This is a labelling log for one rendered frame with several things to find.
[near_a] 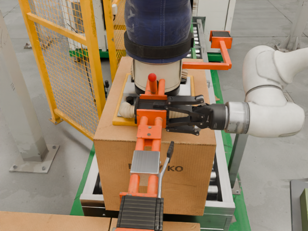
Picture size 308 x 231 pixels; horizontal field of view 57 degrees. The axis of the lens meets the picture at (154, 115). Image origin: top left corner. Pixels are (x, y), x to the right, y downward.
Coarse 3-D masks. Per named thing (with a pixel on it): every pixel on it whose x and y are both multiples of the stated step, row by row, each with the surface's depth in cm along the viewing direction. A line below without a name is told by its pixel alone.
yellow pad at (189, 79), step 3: (189, 75) 120; (186, 78) 117; (189, 78) 117; (192, 78) 118; (183, 81) 110; (186, 81) 115; (189, 81) 115; (192, 81) 116; (189, 84) 113; (192, 84) 114; (192, 87) 113; (192, 90) 111; (192, 93) 109; (195, 105) 103
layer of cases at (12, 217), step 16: (0, 224) 125; (16, 224) 125; (32, 224) 125; (48, 224) 125; (64, 224) 125; (80, 224) 125; (96, 224) 125; (112, 224) 125; (176, 224) 125; (192, 224) 125
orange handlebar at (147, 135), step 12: (228, 60) 105; (144, 120) 76; (156, 120) 76; (144, 132) 71; (156, 132) 71; (144, 144) 70; (156, 144) 68; (132, 180) 60; (156, 180) 60; (156, 192) 58
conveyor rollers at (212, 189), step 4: (196, 32) 292; (196, 36) 285; (196, 40) 278; (196, 44) 271; (196, 48) 264; (196, 52) 257; (188, 56) 251; (196, 56) 250; (212, 172) 147; (212, 176) 145; (212, 180) 146; (100, 184) 141; (100, 188) 142; (208, 188) 139; (212, 188) 139; (216, 188) 139; (208, 192) 139; (212, 192) 138; (216, 192) 138; (208, 200) 134
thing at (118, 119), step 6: (126, 78) 118; (132, 78) 112; (120, 96) 107; (126, 96) 106; (132, 96) 106; (120, 102) 104; (132, 102) 101; (114, 114) 98; (114, 120) 96; (120, 120) 96; (126, 120) 96; (132, 120) 96
